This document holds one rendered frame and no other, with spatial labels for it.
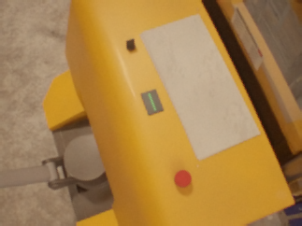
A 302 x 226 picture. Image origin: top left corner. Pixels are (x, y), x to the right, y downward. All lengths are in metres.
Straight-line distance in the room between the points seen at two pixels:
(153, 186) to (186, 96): 0.23
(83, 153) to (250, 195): 0.69
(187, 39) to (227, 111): 0.22
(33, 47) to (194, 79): 1.34
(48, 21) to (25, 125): 0.63
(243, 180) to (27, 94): 1.38
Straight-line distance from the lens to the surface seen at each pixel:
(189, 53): 0.96
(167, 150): 0.87
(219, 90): 0.93
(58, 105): 1.54
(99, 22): 1.03
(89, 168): 1.34
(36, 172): 1.38
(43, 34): 2.14
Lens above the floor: 1.74
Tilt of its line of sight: 71 degrees down
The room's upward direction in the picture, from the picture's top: 2 degrees counter-clockwise
